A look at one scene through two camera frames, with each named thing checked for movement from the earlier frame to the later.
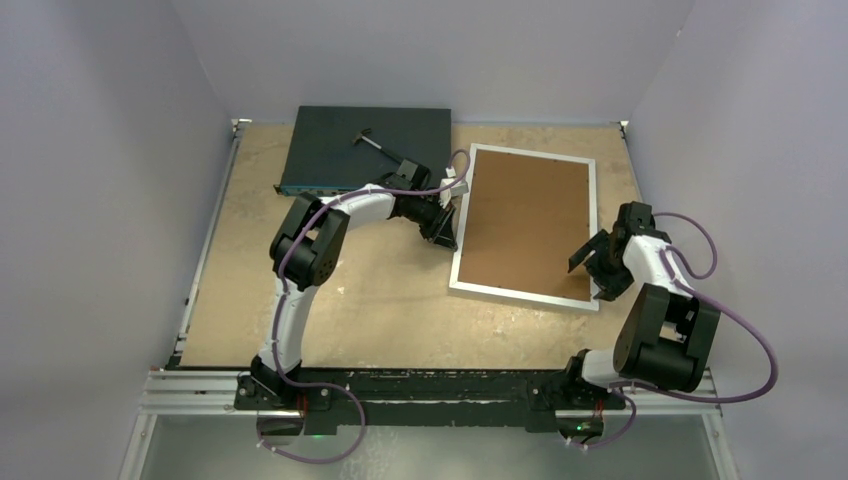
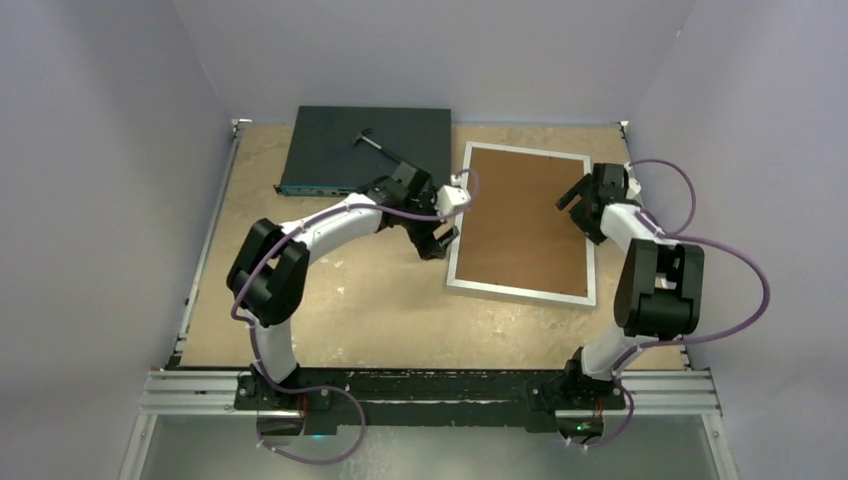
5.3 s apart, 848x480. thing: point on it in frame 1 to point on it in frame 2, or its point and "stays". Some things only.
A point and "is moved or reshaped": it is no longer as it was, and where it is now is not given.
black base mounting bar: x=531 y=398 stays
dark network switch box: x=322 y=159 stays
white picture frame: x=593 y=226 is moved or reshaped
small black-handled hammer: x=360 y=136 stays
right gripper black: x=611 y=286 to x=588 y=228
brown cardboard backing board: x=525 y=214 stays
